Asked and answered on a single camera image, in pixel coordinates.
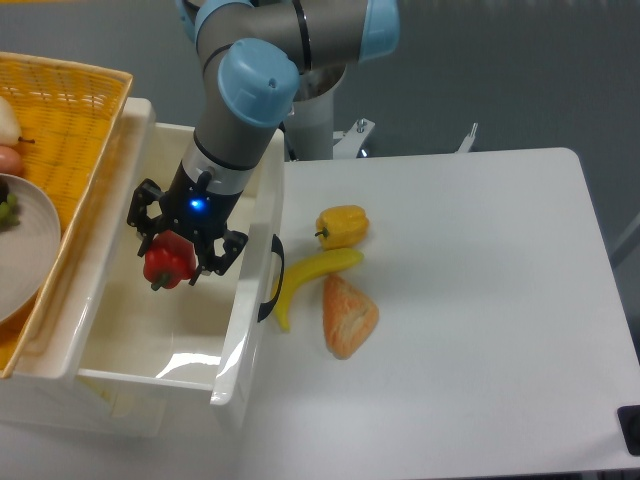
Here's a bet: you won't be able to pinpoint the red bell pepper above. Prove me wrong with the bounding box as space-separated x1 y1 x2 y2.
143 231 196 291

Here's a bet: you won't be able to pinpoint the black drawer handle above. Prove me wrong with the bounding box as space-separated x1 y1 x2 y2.
257 234 285 323

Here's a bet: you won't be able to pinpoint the black corner object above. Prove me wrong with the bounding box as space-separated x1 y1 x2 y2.
617 405 640 457

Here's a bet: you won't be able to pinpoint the yellow woven basket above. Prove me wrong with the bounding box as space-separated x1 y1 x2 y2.
1 52 133 379

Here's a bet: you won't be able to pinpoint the white table bracket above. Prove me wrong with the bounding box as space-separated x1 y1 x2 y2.
456 122 479 154

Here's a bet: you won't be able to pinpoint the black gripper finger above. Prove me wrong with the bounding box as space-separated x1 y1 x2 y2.
126 179 169 257
189 229 249 286

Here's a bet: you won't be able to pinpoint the white open upper drawer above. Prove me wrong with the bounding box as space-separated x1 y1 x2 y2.
74 121 286 407

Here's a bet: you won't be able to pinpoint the orange bread piece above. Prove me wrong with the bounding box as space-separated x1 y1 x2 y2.
323 274 379 359

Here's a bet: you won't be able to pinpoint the grey plate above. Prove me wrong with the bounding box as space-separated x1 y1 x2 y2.
1 174 61 322

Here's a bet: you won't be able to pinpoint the white pear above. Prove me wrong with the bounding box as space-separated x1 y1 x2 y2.
0 97 35 147

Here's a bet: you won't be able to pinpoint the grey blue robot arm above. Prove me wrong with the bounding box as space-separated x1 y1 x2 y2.
127 1 400 290

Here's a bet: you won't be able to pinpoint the green grapes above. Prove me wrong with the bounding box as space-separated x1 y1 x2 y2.
0 193 20 228

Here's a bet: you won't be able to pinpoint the yellow banana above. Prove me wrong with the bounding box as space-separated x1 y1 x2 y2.
272 248 364 333

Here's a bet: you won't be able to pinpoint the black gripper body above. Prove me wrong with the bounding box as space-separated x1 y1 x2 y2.
159 164 243 245

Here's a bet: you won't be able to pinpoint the yellow bell pepper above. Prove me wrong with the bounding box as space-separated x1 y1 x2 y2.
315 205 369 250

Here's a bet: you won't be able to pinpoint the pink sausage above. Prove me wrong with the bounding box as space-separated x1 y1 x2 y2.
0 146 24 176

